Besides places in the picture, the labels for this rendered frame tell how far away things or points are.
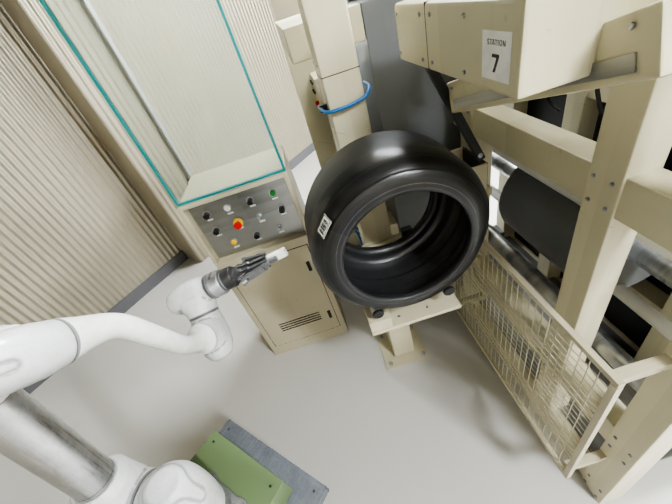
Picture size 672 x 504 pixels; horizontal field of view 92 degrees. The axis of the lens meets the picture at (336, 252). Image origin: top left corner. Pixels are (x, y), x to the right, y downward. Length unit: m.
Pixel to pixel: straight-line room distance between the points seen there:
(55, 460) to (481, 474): 1.62
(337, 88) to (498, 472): 1.78
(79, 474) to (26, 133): 2.75
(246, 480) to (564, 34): 1.38
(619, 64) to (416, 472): 1.74
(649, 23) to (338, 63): 0.77
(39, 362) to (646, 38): 1.09
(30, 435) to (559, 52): 1.25
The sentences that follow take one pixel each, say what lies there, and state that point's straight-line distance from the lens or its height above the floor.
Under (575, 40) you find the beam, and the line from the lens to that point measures 0.73.
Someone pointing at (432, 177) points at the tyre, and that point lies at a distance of 0.94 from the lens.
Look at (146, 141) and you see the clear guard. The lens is 1.65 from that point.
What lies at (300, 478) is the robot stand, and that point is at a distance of 1.35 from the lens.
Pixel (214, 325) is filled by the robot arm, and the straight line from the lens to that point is 1.16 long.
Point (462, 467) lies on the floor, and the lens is 1.95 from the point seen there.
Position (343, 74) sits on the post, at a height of 1.65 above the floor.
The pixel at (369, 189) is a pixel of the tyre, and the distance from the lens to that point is 0.89.
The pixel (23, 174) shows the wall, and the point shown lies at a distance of 3.44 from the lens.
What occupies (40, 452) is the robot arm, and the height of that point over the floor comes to 1.27.
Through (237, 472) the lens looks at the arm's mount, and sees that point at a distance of 1.34.
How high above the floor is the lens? 1.87
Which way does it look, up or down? 38 degrees down
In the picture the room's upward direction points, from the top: 19 degrees counter-clockwise
